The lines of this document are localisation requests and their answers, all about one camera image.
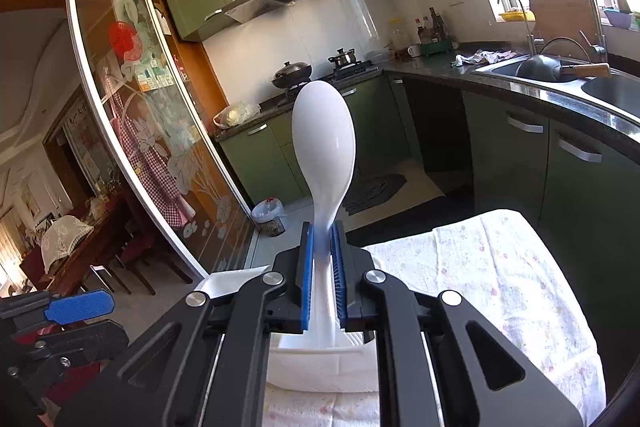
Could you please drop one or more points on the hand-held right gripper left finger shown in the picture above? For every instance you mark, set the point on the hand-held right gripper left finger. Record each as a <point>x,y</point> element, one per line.
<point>306,277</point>

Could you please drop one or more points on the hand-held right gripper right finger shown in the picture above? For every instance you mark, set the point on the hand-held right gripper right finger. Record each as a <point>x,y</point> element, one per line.
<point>337,277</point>

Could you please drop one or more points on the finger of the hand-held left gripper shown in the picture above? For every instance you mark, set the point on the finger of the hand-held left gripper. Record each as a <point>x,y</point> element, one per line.
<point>80,343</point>
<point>80,307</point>

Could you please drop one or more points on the white plastic rice spoon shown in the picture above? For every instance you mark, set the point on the white plastic rice spoon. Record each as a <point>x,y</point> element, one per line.
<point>322,132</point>

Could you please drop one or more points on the dark wooden dining table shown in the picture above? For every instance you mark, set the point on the dark wooden dining table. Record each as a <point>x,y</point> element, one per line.
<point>82,252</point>

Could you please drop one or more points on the white lace cloth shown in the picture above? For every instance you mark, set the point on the white lace cloth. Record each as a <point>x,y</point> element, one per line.
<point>62,239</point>

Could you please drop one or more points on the white trash bin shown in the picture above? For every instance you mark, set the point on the white trash bin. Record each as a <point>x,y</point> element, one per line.
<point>268,217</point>

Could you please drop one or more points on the dark wooden chair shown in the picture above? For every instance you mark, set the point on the dark wooden chair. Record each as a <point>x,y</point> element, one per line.
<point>150,252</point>

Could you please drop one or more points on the dark floor mat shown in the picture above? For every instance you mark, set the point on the dark floor mat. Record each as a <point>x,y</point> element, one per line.
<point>372,192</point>

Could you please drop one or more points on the white plastic container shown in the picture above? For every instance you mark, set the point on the white plastic container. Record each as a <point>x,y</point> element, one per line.
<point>320,373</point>

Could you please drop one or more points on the red checkered apron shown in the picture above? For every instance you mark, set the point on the red checkered apron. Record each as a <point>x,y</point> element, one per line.
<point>150,167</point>

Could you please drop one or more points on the floral white table cloth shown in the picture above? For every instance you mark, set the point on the floral white table cloth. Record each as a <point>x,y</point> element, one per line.
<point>500,282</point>

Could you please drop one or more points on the plastic bag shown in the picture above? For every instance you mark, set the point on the plastic bag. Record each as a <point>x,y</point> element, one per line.
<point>237,114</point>

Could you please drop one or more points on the black wok with lid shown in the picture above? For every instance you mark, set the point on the black wok with lid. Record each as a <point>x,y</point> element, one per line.
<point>291,73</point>

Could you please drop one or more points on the black gas stove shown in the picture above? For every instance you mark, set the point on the black gas stove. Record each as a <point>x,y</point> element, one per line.
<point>360,69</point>

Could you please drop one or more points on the patterned glass sliding door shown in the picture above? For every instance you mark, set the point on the patterned glass sliding door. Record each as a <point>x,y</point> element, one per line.
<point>150,107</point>

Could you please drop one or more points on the steel pot with lid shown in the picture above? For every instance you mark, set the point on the steel pot with lid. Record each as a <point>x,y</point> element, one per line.
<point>343,58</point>

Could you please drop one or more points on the dark granite countertop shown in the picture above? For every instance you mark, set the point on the dark granite countertop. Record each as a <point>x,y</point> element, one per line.
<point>450,74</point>

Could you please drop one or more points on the white mug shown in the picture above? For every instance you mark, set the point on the white mug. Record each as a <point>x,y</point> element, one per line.
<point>413,51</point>

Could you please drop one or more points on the green condiment rack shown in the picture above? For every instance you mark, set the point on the green condiment rack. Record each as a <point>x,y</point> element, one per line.
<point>436,48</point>

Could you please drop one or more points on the green lower kitchen cabinets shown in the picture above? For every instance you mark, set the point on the green lower kitchen cabinets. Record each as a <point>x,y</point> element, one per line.
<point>575,187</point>

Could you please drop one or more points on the dark sauce bottle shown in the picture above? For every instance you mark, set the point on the dark sauce bottle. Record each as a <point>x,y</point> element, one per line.
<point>437,27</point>
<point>421,33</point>

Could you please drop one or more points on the crumpled dish rag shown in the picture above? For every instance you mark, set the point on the crumpled dish rag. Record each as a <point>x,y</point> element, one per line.
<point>482,57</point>

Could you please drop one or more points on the small steel faucet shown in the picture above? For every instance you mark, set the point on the small steel faucet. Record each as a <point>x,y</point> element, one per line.
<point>529,32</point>

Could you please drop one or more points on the yellow bowl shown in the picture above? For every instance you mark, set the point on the yellow bowl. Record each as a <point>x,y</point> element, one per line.
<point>516,15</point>

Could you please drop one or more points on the steel kitchen sink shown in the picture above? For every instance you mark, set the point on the steel kitchen sink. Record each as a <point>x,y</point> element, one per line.
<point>610,92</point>

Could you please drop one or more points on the wooden cutting board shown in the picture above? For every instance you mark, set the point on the wooden cutting board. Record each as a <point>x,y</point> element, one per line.
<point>562,19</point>

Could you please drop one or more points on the tall steel faucet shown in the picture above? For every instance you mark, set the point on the tall steel faucet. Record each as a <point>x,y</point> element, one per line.
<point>595,7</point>

